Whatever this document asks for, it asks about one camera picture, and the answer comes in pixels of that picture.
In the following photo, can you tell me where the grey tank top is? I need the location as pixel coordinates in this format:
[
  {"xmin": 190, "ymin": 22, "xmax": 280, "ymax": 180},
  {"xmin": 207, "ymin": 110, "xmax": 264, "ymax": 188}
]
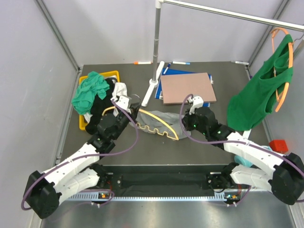
[{"xmin": 135, "ymin": 110, "xmax": 188, "ymax": 141}]

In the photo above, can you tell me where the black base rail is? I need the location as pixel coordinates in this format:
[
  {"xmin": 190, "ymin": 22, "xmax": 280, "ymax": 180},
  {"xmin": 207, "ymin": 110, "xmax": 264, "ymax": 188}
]
[{"xmin": 93, "ymin": 164, "xmax": 239, "ymax": 197}]

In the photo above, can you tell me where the orange capped marker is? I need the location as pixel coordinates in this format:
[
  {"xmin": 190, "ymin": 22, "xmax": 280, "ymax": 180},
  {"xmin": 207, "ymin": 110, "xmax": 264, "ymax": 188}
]
[{"xmin": 133, "ymin": 61, "xmax": 152, "ymax": 65}]

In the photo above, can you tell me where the blue capped marker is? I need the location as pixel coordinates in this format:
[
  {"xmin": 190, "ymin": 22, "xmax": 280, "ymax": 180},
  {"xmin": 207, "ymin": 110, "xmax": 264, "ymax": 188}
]
[{"xmin": 172, "ymin": 61, "xmax": 190, "ymax": 65}]

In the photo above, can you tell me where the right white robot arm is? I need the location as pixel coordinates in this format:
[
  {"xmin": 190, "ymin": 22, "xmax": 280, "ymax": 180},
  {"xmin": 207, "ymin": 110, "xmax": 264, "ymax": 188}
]
[{"xmin": 180, "ymin": 107, "xmax": 304, "ymax": 205}]

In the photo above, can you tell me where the yellow wooden hanger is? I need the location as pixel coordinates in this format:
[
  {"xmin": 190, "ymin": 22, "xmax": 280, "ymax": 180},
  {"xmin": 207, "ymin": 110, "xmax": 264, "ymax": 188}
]
[{"xmin": 101, "ymin": 105, "xmax": 180, "ymax": 141}]

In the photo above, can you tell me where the metal clothes rack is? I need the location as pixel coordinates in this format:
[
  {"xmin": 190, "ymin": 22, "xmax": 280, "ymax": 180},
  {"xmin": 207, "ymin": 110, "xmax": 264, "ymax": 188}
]
[{"xmin": 142, "ymin": 0, "xmax": 304, "ymax": 107}]

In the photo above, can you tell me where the blue pen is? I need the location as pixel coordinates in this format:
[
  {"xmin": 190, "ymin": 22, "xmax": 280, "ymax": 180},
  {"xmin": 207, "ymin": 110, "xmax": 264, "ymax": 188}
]
[{"xmin": 162, "ymin": 63, "xmax": 171, "ymax": 75}]

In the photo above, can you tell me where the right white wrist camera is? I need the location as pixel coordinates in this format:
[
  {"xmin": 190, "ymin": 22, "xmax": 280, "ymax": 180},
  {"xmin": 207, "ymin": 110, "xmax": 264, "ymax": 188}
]
[{"xmin": 187, "ymin": 95, "xmax": 204, "ymax": 115}]

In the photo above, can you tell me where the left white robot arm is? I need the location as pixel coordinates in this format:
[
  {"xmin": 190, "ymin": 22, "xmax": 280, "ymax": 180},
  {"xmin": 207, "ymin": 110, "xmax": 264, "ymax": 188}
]
[{"xmin": 21, "ymin": 104, "xmax": 140, "ymax": 219}]

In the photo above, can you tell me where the yellow plastic bin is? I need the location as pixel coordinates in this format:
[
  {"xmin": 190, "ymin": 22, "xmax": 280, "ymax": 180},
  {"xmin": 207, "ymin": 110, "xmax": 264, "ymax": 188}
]
[{"xmin": 78, "ymin": 70, "xmax": 120, "ymax": 131}]

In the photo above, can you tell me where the red box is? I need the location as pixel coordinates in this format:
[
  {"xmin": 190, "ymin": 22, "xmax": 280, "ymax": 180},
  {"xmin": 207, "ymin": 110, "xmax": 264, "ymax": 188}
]
[{"xmin": 269, "ymin": 139, "xmax": 289, "ymax": 154}]

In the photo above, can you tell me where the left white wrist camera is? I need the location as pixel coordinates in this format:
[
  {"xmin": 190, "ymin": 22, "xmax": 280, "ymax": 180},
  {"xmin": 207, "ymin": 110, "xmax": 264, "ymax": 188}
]
[{"xmin": 111, "ymin": 95, "xmax": 131, "ymax": 114}]

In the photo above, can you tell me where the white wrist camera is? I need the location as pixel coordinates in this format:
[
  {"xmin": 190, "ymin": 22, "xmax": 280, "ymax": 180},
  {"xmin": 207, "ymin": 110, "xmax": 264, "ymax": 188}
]
[
  {"xmin": 187, "ymin": 95, "xmax": 204, "ymax": 115},
  {"xmin": 111, "ymin": 95, "xmax": 131, "ymax": 114}
]

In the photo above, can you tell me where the white garment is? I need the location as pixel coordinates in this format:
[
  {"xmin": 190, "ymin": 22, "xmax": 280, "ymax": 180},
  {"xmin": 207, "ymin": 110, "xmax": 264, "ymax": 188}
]
[{"xmin": 111, "ymin": 82, "xmax": 127, "ymax": 100}]

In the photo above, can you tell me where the orange plastic hanger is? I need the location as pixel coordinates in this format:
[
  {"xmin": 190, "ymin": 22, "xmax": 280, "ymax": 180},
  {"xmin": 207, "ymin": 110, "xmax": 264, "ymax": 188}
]
[{"xmin": 270, "ymin": 27, "xmax": 294, "ymax": 113}]

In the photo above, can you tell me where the black capped marker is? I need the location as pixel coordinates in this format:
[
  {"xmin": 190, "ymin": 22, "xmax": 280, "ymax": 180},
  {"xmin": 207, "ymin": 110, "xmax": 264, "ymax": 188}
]
[{"xmin": 231, "ymin": 61, "xmax": 249, "ymax": 66}]

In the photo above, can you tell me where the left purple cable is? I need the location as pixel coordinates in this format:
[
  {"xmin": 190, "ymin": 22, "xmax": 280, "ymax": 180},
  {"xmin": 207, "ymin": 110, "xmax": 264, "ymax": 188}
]
[{"xmin": 20, "ymin": 99, "xmax": 140, "ymax": 211}]

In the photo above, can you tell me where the green tank top hanging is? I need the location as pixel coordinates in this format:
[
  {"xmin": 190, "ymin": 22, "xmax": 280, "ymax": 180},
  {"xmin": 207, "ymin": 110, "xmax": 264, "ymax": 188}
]
[{"xmin": 227, "ymin": 35, "xmax": 293, "ymax": 131}]

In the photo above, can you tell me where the black garment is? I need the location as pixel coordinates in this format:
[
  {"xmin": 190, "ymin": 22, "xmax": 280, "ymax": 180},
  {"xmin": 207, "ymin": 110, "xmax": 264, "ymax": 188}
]
[{"xmin": 85, "ymin": 77, "xmax": 117, "ymax": 135}]

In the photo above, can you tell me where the teal green garment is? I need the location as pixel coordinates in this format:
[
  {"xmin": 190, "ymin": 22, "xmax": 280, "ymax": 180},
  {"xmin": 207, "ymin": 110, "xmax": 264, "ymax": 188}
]
[{"xmin": 72, "ymin": 71, "xmax": 110, "ymax": 115}]

